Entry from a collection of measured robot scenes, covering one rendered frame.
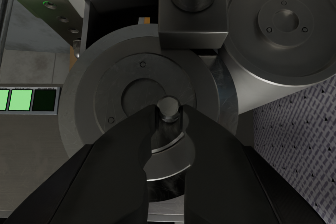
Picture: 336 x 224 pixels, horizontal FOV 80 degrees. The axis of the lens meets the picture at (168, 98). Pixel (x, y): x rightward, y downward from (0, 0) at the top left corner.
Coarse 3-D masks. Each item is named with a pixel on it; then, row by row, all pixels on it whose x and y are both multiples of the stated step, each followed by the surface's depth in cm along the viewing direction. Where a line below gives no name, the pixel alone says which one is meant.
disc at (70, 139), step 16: (112, 32) 18; (128, 32) 18; (144, 32) 18; (96, 48) 18; (80, 64) 17; (208, 64) 17; (224, 64) 17; (224, 80) 17; (64, 96) 17; (224, 96) 16; (64, 112) 17; (224, 112) 16; (64, 128) 16; (64, 144) 16; (80, 144) 16; (176, 176) 15; (160, 192) 15; (176, 192) 15
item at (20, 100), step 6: (12, 90) 51; (18, 90) 51; (24, 90) 51; (30, 90) 51; (12, 96) 51; (18, 96) 50; (24, 96) 50; (30, 96) 50; (12, 102) 50; (18, 102) 50; (24, 102) 50; (12, 108) 50; (18, 108) 50; (24, 108) 50
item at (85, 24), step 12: (84, 12) 19; (96, 12) 21; (84, 24) 19; (96, 24) 21; (108, 24) 24; (120, 24) 30; (132, 24) 39; (84, 36) 18; (96, 36) 21; (84, 48) 18
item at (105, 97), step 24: (120, 72) 15; (144, 72) 15; (168, 72) 15; (96, 96) 15; (120, 96) 15; (144, 96) 15; (192, 96) 14; (96, 120) 14; (120, 120) 14; (168, 144) 14
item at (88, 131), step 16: (112, 48) 17; (128, 48) 17; (144, 48) 17; (160, 48) 17; (96, 64) 17; (192, 64) 16; (80, 80) 16; (96, 80) 16; (192, 80) 16; (208, 80) 16; (80, 96) 16; (208, 96) 16; (80, 112) 16; (208, 112) 16; (80, 128) 16; (96, 128) 16; (176, 144) 15; (160, 160) 15; (176, 160) 15; (160, 176) 15
